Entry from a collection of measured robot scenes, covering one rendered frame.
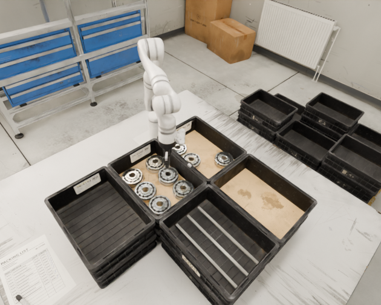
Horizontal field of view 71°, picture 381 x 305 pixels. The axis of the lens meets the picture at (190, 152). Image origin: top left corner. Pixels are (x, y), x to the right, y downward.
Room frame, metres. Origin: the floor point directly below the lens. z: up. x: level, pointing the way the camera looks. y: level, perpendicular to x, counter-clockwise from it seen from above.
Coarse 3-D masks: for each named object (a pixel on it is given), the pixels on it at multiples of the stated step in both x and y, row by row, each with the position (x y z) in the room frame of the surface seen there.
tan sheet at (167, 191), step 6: (144, 162) 0.93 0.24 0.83; (138, 168) 0.89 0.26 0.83; (144, 168) 0.89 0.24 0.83; (120, 174) 0.84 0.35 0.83; (144, 174) 0.85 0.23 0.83; (150, 174) 0.85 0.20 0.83; (156, 174) 0.85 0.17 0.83; (144, 180) 0.81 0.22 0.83; (150, 180) 0.81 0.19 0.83; (156, 180) 0.82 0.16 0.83; (156, 186) 0.78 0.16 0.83; (162, 186) 0.78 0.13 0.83; (168, 186) 0.78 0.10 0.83; (162, 192) 0.75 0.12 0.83; (168, 192) 0.75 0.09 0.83; (174, 198) 0.72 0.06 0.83; (174, 204) 0.69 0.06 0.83
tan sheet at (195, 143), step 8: (192, 136) 1.16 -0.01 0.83; (200, 136) 1.17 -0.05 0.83; (192, 144) 1.10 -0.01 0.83; (200, 144) 1.10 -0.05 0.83; (208, 144) 1.11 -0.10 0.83; (200, 152) 1.03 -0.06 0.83; (208, 152) 1.04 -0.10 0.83; (216, 152) 1.04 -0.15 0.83; (208, 160) 0.98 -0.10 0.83; (200, 168) 0.92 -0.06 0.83; (208, 168) 0.92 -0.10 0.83; (216, 168) 0.93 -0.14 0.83; (208, 176) 0.87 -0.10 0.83
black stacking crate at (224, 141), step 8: (176, 128) 1.12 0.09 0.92; (192, 128) 1.21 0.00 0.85; (200, 128) 1.19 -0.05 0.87; (208, 128) 1.15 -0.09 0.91; (208, 136) 1.14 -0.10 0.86; (216, 136) 1.11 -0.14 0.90; (216, 144) 1.10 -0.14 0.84; (224, 144) 1.06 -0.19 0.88; (232, 144) 1.03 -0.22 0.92; (232, 152) 1.02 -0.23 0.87; (240, 152) 0.98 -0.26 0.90
